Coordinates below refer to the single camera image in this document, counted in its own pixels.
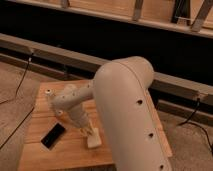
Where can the black smartphone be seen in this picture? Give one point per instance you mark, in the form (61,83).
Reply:
(50,138)

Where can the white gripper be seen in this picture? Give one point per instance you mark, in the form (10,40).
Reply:
(79,118)

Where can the clear plastic bottle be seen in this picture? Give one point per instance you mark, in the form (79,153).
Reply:
(49,94)

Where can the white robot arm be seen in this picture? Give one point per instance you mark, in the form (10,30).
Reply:
(119,89)

